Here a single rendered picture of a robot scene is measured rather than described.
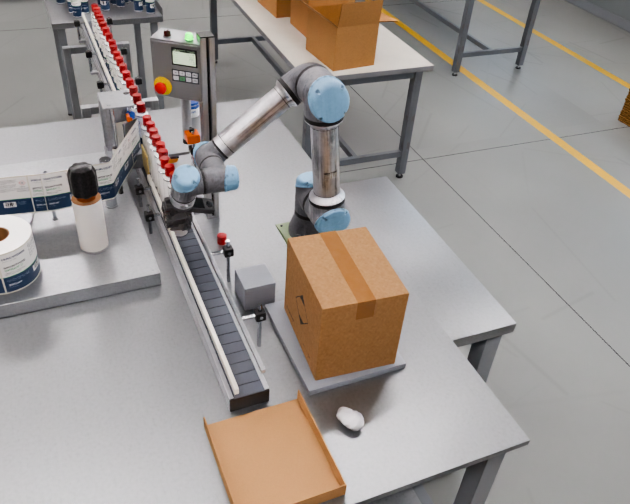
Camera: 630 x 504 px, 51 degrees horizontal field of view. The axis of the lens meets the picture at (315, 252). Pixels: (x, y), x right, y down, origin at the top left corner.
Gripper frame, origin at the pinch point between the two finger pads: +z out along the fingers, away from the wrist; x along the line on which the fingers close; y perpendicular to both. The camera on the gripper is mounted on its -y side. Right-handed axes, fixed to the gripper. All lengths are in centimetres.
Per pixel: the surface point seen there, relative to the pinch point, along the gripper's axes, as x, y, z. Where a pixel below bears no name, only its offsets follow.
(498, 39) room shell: -243, -393, 246
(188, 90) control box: -34.8, -8.1, -24.9
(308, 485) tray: 89, -5, -39
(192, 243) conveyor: 5.3, -1.7, 3.2
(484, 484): 104, -58, -23
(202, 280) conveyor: 21.9, 0.2, -6.2
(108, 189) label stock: -23.1, 19.8, 10.2
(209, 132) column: -25.9, -14.0, -13.0
